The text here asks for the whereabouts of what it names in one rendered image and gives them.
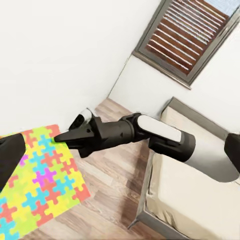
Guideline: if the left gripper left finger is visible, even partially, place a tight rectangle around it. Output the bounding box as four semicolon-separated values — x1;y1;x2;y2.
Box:
0;133;26;193

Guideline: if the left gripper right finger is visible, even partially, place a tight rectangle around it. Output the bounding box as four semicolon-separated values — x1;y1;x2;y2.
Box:
224;132;240;173

